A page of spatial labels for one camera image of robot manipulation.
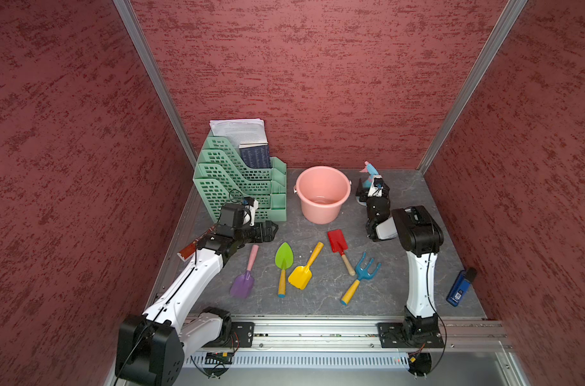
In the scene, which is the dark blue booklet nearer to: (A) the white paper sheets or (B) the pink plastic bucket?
(A) the white paper sheets

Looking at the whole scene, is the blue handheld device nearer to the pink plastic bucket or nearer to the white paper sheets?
the pink plastic bucket

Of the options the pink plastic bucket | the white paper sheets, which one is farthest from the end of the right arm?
the white paper sheets

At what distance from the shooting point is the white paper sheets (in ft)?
3.28

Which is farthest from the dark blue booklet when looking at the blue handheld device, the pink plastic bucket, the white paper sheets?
the blue handheld device

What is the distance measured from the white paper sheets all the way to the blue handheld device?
3.13ft

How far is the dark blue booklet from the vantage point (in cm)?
108

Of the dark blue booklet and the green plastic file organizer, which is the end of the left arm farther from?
the dark blue booklet

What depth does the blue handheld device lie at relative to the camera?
31.9 inches

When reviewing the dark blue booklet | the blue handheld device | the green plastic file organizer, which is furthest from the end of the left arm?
the blue handheld device

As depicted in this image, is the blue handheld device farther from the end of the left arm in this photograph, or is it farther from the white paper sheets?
the white paper sheets

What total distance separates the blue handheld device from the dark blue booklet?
929 mm
